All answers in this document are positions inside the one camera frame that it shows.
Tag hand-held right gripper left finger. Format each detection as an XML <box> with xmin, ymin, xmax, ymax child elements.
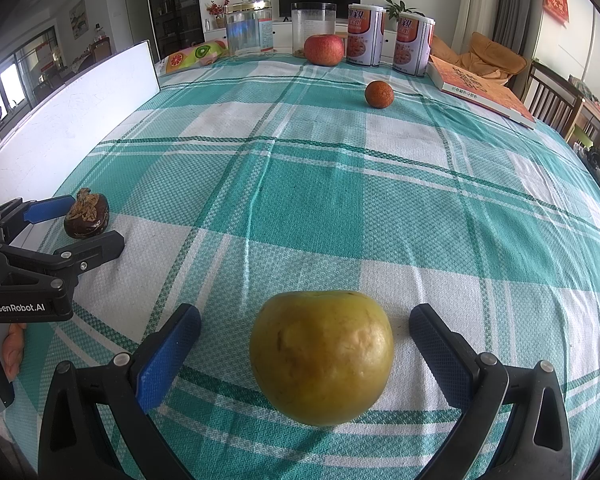
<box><xmin>37</xmin><ymin>302</ymin><xmax>202</xmax><ymax>480</ymax></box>

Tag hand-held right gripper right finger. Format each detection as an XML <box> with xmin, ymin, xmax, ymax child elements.
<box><xmin>408</xmin><ymin>303</ymin><xmax>573</xmax><ymax>480</ymax></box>

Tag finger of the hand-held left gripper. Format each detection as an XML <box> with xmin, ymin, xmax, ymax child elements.
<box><xmin>0</xmin><ymin>196</ymin><xmax>77</xmax><ymax>253</ymax></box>
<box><xmin>0</xmin><ymin>230</ymin><xmax>126</xmax><ymax>286</ymax></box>

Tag dried shiitake mushroom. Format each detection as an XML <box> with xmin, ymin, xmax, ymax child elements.
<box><xmin>63</xmin><ymin>188</ymin><xmax>110</xmax><ymax>240</ymax></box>

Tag white storage box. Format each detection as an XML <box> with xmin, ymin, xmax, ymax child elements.
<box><xmin>0</xmin><ymin>40</ymin><xmax>161</xmax><ymax>211</ymax></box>

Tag yellow-green round fruit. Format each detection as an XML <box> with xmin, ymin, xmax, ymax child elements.
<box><xmin>249</xmin><ymin>290</ymin><xmax>395</xmax><ymax>427</ymax></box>

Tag person's left hand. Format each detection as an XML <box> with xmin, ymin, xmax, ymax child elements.
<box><xmin>0</xmin><ymin>321</ymin><xmax>29</xmax><ymax>382</ymax></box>

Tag teal plaid tablecloth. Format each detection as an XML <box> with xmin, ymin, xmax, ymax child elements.
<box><xmin>0</xmin><ymin>50</ymin><xmax>600</xmax><ymax>480</ymax></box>

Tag fruit-print snack packet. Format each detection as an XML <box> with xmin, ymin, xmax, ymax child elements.
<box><xmin>157</xmin><ymin>40</ymin><xmax>229</xmax><ymax>77</ymax></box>

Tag dark glass display cabinet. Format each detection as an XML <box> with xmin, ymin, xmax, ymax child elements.
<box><xmin>145</xmin><ymin>0</ymin><xmax>203</xmax><ymax>56</ymax></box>

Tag green stool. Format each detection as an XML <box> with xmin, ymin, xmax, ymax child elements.
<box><xmin>572</xmin><ymin>127</ymin><xmax>600</xmax><ymax>150</ymax></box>

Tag red flowers in vase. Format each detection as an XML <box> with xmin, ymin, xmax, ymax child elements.
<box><xmin>206</xmin><ymin>0</ymin><xmax>231</xmax><ymax>30</ymax></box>

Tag small dark orange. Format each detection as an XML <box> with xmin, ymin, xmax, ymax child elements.
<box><xmin>364</xmin><ymin>80</ymin><xmax>394</xmax><ymax>110</ymax></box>

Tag orange book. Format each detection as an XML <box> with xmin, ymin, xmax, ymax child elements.
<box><xmin>426</xmin><ymin>55</ymin><xmax>538</xmax><ymax>130</ymax></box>

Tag glass jar with gold lid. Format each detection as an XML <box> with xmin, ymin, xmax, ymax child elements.
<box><xmin>225</xmin><ymin>1</ymin><xmax>273</xmax><ymax>57</ymax></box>

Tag dark wooden chair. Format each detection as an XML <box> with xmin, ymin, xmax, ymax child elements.
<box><xmin>522</xmin><ymin>60</ymin><xmax>598</xmax><ymax>136</ymax></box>

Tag white television cabinet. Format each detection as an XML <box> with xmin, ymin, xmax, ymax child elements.
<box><xmin>200</xmin><ymin>17</ymin><xmax>401</xmax><ymax>55</ymax></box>

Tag orange lounge chair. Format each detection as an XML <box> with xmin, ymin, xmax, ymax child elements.
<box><xmin>430</xmin><ymin>31</ymin><xmax>528</xmax><ymax>93</ymax></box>

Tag red apple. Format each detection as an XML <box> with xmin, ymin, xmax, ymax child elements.
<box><xmin>303</xmin><ymin>33</ymin><xmax>345</xmax><ymax>67</ymax></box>

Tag clear jar with black lid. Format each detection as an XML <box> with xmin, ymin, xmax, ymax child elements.
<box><xmin>291</xmin><ymin>2</ymin><xmax>337</xmax><ymax>58</ymax></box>

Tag printed food can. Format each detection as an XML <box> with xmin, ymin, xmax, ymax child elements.
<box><xmin>393</xmin><ymin>10</ymin><xmax>436</xmax><ymax>77</ymax></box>
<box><xmin>346</xmin><ymin>3</ymin><xmax>387</xmax><ymax>68</ymax></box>

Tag green potted plant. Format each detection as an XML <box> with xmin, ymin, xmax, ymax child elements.
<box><xmin>382</xmin><ymin>0</ymin><xmax>425</xmax><ymax>20</ymax></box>

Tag grey curtain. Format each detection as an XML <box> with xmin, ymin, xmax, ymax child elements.
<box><xmin>495</xmin><ymin>0</ymin><xmax>548</xmax><ymax>61</ymax></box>

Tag framed wall picture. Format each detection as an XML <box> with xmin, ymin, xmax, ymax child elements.
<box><xmin>69</xmin><ymin>0</ymin><xmax>89</xmax><ymax>38</ymax></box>

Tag red wall hanging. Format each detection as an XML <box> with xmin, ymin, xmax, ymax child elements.
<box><xmin>543</xmin><ymin>0</ymin><xmax>571</xmax><ymax>23</ymax></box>

